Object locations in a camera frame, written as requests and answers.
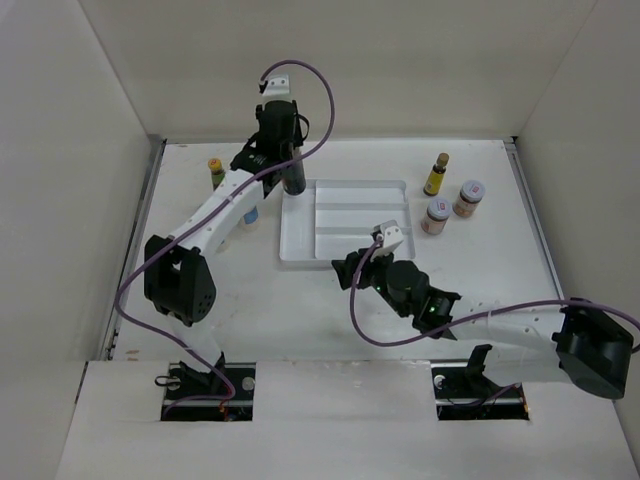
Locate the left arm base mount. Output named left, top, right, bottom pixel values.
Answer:
left=154, top=362, right=256, bottom=422

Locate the white granule jar blue label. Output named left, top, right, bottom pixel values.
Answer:
left=241, top=207, right=259, bottom=231

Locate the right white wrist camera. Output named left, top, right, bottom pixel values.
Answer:
left=371, top=220, right=404, bottom=259

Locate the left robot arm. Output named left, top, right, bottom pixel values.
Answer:
left=144, top=100, right=308, bottom=399

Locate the orange spice jar back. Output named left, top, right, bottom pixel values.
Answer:
left=453, top=180, right=486, bottom=218

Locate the orange spice jar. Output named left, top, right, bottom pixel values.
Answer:
left=453, top=180, right=486, bottom=218
left=421, top=197, right=452, bottom=235

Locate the small yellow oil bottle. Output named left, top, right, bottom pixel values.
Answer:
left=423, top=152, right=449, bottom=196

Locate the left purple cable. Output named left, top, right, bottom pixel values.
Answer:
left=114, top=59, right=336, bottom=420

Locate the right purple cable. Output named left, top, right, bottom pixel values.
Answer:
left=348, top=239, right=640, bottom=354

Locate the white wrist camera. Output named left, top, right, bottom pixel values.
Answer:
left=371, top=220, right=404, bottom=259
left=259, top=74, right=291, bottom=102

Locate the dark soy sauce bottle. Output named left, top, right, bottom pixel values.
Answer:
left=281, top=158, right=307, bottom=196

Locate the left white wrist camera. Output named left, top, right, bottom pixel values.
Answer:
left=259, top=74, right=291, bottom=102

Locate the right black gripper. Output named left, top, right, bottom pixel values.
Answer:
left=332, top=243, right=411, bottom=317

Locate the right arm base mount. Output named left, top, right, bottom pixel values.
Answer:
left=431, top=344, right=529, bottom=421

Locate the white divided organizer tray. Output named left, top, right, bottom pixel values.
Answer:
left=279, top=179, right=415, bottom=269

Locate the purple cable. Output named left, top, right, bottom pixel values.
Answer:
left=114, top=59, right=336, bottom=420
left=348, top=239, right=640, bottom=354

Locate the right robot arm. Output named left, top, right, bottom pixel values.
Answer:
left=331, top=249, right=639, bottom=400

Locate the orange spice jar front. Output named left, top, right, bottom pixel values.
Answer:
left=421, top=197, right=452, bottom=235

